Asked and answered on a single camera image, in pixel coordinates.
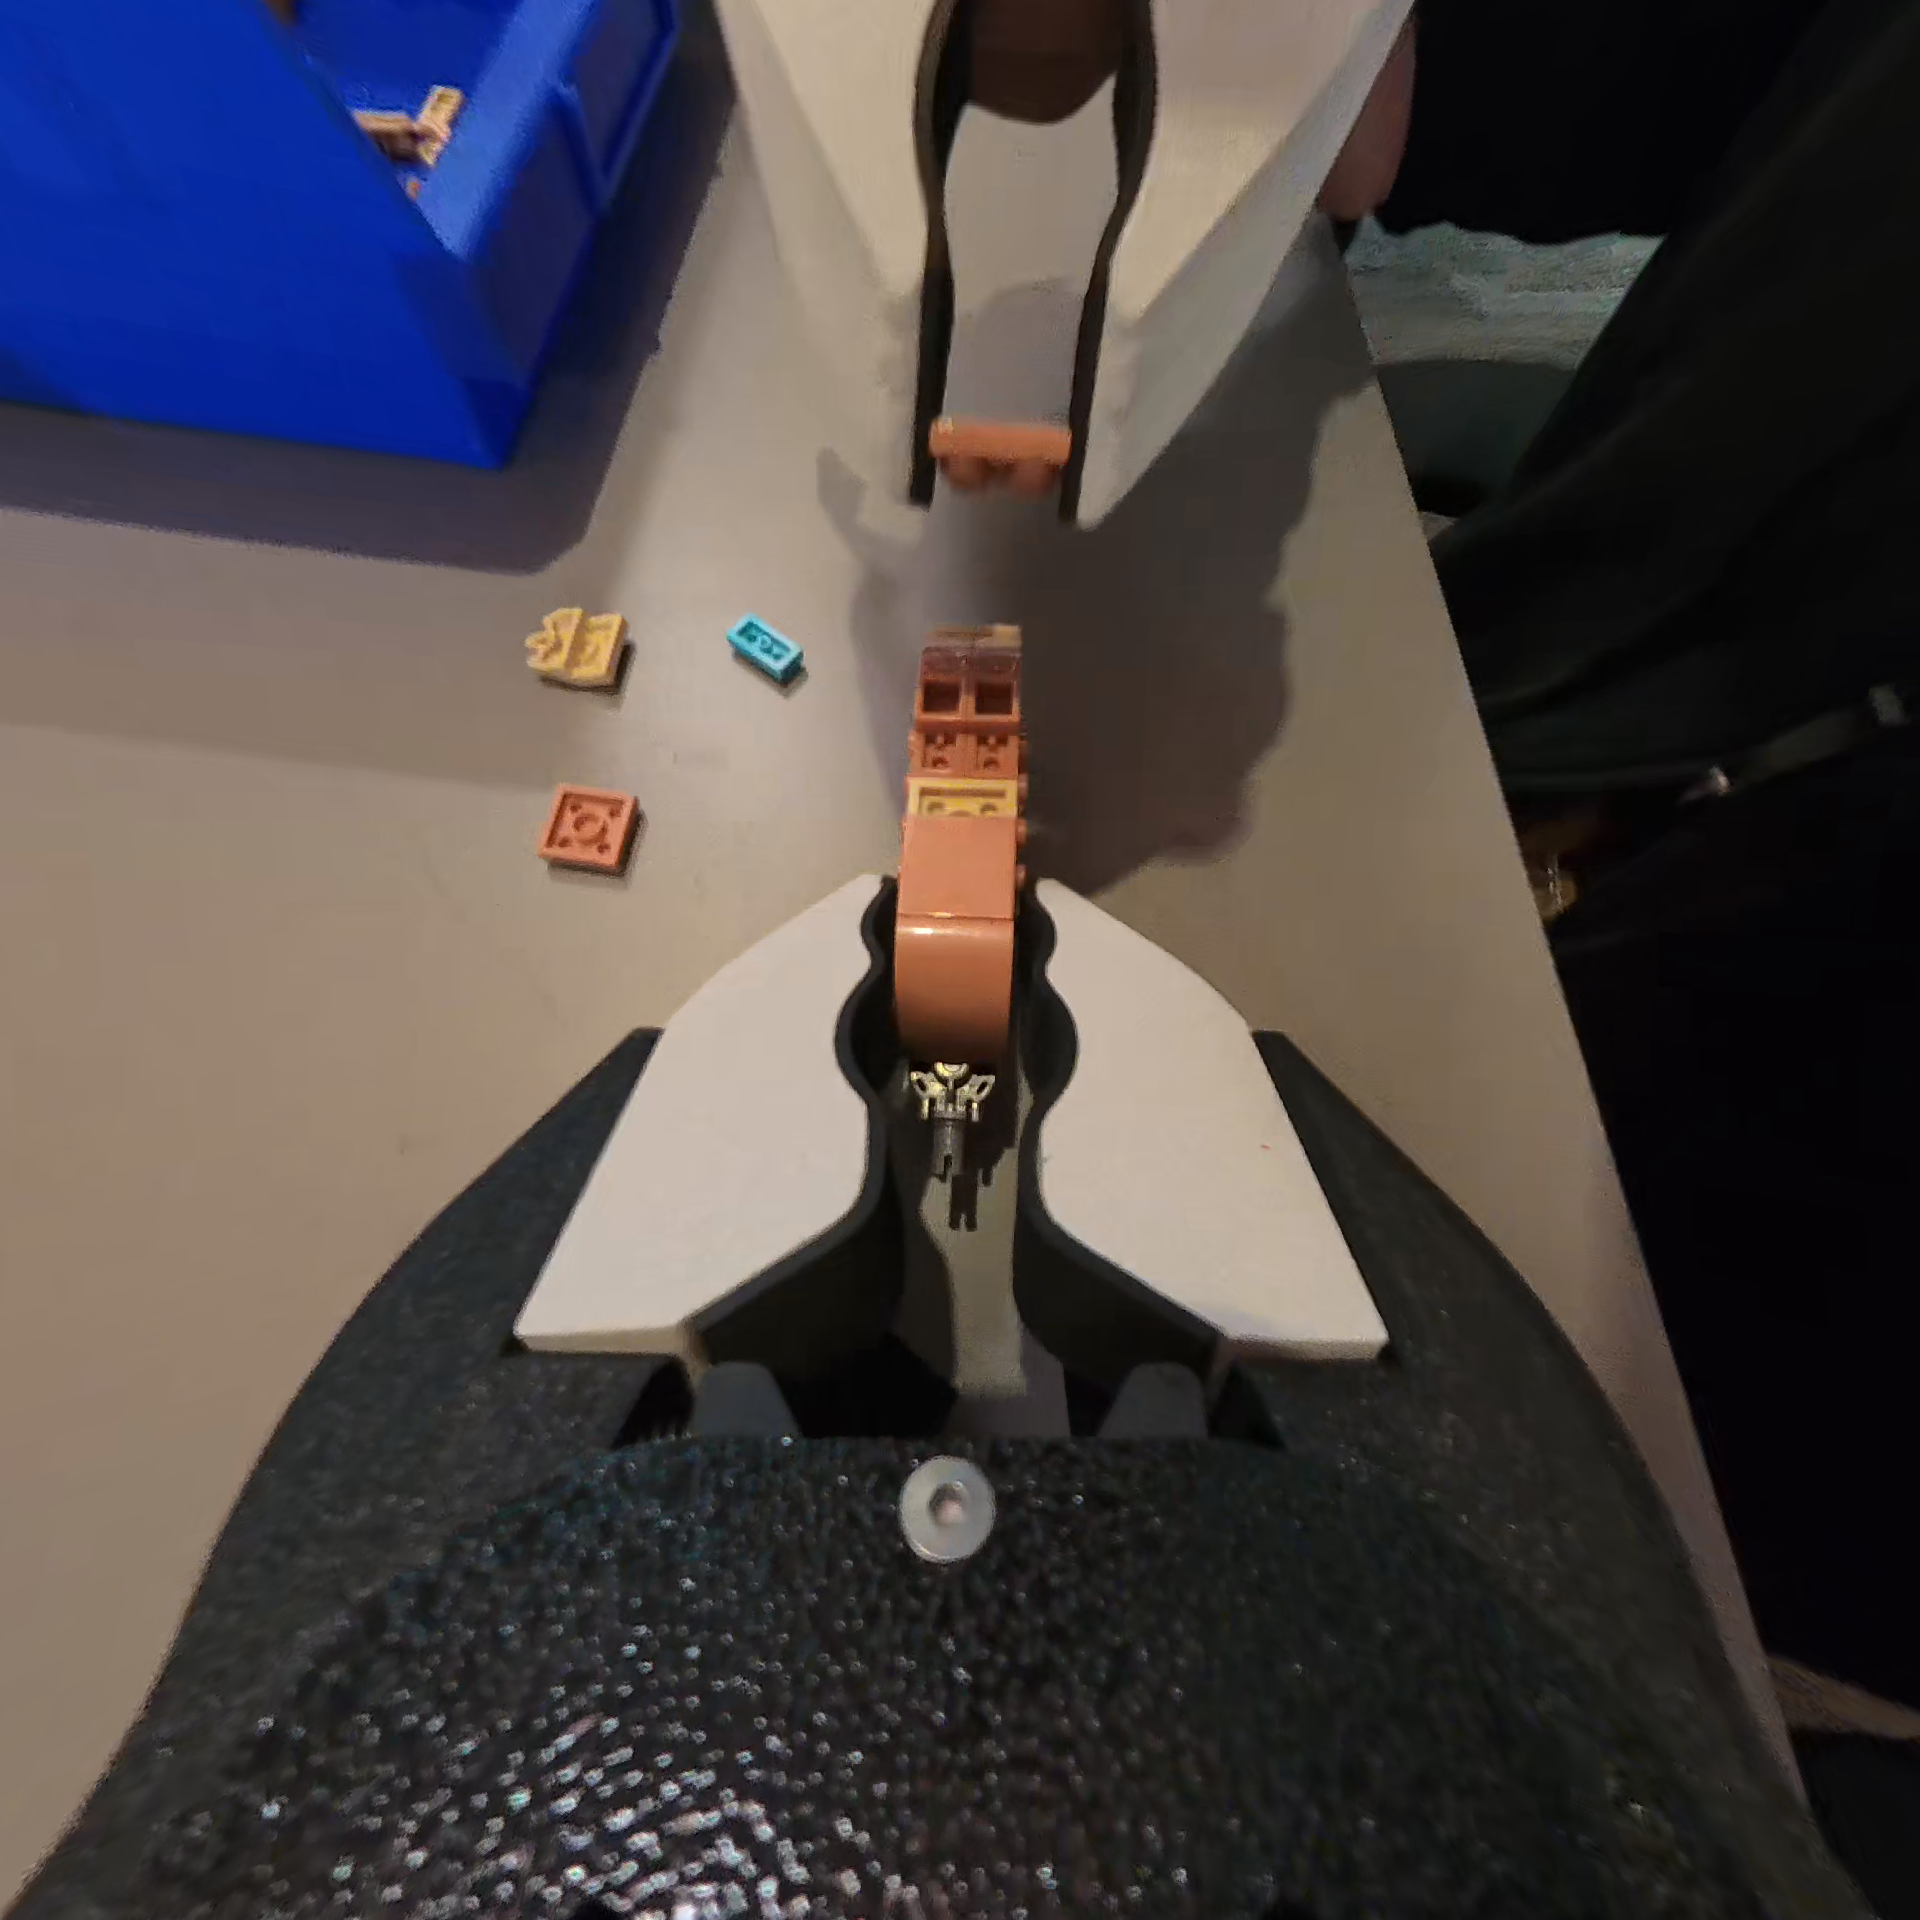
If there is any long multicoloured lego build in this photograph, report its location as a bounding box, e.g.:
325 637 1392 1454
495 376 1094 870
896 621 1037 1187

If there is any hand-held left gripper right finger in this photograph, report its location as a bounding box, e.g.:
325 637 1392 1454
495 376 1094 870
1012 878 1389 1369

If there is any blue plastic storage bin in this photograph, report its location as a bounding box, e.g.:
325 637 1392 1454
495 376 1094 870
0 0 682 470

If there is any black belt strap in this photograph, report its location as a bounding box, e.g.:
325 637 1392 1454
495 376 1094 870
1680 705 1920 804

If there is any yellow toothed lego piece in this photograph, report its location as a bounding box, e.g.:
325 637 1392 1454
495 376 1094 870
526 609 632 693

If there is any brown square lego plate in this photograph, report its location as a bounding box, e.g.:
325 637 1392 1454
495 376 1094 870
534 785 642 875

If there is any brown narrow lego plate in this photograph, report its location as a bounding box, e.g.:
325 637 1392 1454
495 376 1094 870
929 416 1073 493

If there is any pile of brown lego pieces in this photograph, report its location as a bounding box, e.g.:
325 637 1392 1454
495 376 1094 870
352 88 466 196

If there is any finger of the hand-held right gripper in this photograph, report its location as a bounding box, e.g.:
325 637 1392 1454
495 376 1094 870
718 0 976 507
1057 0 1420 531

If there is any person's black clothed body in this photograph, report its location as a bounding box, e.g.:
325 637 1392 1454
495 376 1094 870
1409 0 1920 1652

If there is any person's right hand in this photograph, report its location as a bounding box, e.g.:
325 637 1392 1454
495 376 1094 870
968 0 1119 126

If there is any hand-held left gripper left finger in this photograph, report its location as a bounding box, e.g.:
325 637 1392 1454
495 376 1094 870
513 874 902 1368

